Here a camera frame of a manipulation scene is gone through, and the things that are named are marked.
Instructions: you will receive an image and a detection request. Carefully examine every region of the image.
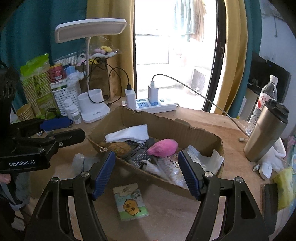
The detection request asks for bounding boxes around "cartoon tissue pack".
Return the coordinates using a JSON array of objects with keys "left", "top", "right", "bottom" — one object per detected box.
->
[{"left": 113, "top": 183, "right": 149, "bottom": 221}]

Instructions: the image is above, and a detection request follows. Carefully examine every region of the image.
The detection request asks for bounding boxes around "pink plush pouch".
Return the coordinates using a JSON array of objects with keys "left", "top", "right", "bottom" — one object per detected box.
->
[{"left": 147, "top": 138, "right": 178, "bottom": 157}]

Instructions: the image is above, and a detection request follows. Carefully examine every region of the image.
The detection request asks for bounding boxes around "black smartphone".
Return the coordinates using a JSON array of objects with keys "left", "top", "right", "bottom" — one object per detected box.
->
[{"left": 262, "top": 183, "right": 278, "bottom": 236}]

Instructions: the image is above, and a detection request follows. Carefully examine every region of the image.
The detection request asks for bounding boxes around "white desk lamp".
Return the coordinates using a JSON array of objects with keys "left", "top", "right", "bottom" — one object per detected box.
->
[{"left": 54, "top": 17, "right": 128, "bottom": 124}]

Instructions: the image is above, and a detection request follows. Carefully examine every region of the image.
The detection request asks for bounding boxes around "teal curtain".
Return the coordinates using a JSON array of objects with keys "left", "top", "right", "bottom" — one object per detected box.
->
[{"left": 228, "top": 0, "right": 262, "bottom": 118}]

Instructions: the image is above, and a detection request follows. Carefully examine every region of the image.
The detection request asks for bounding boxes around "black monitor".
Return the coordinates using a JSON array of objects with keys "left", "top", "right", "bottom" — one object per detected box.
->
[{"left": 247, "top": 52, "right": 291, "bottom": 103}]

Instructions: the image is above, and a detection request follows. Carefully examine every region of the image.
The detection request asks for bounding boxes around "bag of plush toys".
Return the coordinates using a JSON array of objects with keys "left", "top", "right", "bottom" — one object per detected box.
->
[{"left": 76, "top": 46, "right": 120, "bottom": 66}]

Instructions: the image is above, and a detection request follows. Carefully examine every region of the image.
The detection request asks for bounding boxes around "grey dotted glove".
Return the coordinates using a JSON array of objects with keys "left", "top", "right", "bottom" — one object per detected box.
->
[{"left": 122, "top": 138, "right": 155, "bottom": 169}]

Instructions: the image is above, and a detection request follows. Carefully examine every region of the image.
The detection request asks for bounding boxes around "white charger with black cable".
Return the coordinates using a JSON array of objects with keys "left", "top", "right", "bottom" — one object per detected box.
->
[{"left": 86, "top": 58, "right": 137, "bottom": 110}]

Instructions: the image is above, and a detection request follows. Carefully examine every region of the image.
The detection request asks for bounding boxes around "bubble wrap bundle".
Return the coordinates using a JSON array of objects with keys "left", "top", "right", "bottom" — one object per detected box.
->
[{"left": 72, "top": 153, "right": 99, "bottom": 175}]

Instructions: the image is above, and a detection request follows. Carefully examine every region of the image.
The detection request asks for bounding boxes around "red can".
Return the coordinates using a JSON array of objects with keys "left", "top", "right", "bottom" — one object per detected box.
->
[{"left": 49, "top": 63, "right": 66, "bottom": 83}]

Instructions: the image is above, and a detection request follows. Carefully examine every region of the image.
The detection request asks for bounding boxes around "brown plush pouch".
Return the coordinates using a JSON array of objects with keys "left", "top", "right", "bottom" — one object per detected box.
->
[{"left": 99, "top": 142, "right": 132, "bottom": 157}]

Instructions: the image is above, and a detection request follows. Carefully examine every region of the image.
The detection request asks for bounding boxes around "white power strip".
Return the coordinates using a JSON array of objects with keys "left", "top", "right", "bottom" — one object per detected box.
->
[{"left": 135, "top": 98, "right": 177, "bottom": 114}]

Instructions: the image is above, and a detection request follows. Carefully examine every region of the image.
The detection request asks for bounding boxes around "yellow curtain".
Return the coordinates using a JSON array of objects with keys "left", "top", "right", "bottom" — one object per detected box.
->
[{"left": 214, "top": 1, "right": 248, "bottom": 114}]

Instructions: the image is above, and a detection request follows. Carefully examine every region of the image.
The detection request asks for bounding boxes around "plastic water bottle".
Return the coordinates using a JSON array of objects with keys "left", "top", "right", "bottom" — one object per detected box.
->
[{"left": 246, "top": 75, "right": 278, "bottom": 136}]

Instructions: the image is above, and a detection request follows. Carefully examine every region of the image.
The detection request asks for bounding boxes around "clear bag of items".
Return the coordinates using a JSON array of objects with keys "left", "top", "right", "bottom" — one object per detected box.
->
[{"left": 140, "top": 156, "right": 188, "bottom": 189}]

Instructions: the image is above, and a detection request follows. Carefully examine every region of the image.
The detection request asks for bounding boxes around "white computer mouse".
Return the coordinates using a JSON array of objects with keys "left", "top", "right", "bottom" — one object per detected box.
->
[{"left": 259, "top": 162, "right": 273, "bottom": 180}]

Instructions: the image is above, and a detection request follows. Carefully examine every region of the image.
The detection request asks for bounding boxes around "white cloth towel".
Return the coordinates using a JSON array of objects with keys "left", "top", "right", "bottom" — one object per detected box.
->
[
  {"left": 186, "top": 145, "right": 224, "bottom": 175},
  {"left": 105, "top": 125, "right": 149, "bottom": 143}
]

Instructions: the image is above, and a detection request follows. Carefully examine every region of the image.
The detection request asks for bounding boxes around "stack of paper cups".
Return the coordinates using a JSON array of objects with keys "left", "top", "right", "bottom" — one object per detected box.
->
[{"left": 16, "top": 103, "right": 35, "bottom": 121}]

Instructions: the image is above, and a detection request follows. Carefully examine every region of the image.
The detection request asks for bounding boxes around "steel travel tumbler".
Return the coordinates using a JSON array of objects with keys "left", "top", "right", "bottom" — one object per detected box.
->
[{"left": 244, "top": 99, "right": 289, "bottom": 162}]

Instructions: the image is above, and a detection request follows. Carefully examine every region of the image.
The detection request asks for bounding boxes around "brown cardboard box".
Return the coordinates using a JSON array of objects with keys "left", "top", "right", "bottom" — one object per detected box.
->
[{"left": 88, "top": 107, "right": 224, "bottom": 198}]

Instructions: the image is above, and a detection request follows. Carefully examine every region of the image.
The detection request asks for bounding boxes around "green bag of paper cups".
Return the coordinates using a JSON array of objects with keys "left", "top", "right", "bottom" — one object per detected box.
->
[{"left": 20, "top": 53, "right": 58, "bottom": 118}]

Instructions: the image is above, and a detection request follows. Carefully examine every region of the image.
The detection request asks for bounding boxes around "white plastic basket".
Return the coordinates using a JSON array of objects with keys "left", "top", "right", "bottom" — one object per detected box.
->
[{"left": 52, "top": 86, "right": 81, "bottom": 116}]

